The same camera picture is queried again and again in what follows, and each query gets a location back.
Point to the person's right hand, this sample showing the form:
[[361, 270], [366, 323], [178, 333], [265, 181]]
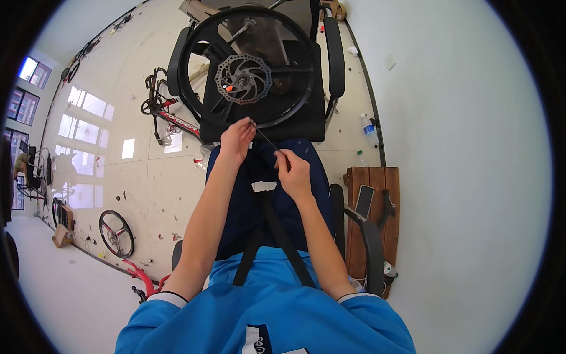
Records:
[[294, 175]]

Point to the person's left hand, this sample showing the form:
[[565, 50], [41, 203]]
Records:
[[234, 144]]

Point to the person's left fingers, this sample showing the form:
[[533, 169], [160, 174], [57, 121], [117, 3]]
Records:
[[246, 127]]

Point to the person's right fingers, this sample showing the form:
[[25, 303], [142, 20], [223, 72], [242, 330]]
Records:
[[284, 158]]

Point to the thin metal axle rod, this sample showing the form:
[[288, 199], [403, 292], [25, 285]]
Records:
[[265, 136]]

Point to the black office chair with armrests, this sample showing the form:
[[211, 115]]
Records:
[[305, 119]]

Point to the black bicycle wheel with disc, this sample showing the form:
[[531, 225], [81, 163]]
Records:
[[247, 75]]

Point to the person's legs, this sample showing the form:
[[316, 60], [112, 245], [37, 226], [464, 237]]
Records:
[[247, 208]]

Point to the green cap plastic bottle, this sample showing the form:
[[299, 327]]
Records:
[[362, 159]]

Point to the clear water bottle blue label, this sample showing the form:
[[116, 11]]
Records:
[[369, 130]]

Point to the black smartphone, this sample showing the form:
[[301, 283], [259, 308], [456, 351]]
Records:
[[364, 201]]

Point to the black hand tool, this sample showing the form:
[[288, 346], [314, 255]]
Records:
[[386, 208]]

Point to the brown wooden bench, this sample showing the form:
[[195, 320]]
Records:
[[391, 208]]

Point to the crumpled white paper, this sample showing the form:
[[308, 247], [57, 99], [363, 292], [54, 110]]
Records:
[[353, 51]]

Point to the person's body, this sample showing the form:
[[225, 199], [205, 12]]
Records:
[[265, 318]]

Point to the black red-spoked bicycle wheel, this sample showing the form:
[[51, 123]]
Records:
[[116, 234]]

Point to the heap of black bicycle parts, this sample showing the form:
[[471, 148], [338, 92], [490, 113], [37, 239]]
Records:
[[79, 57]]

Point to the red bicycle fork part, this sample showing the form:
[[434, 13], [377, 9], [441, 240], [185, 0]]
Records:
[[140, 275]]

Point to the small cardboard box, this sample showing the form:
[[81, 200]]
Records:
[[62, 230]]

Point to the window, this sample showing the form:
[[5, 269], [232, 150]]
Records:
[[27, 95]]

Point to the red bicycle frame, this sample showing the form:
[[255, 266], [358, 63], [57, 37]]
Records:
[[170, 117]]

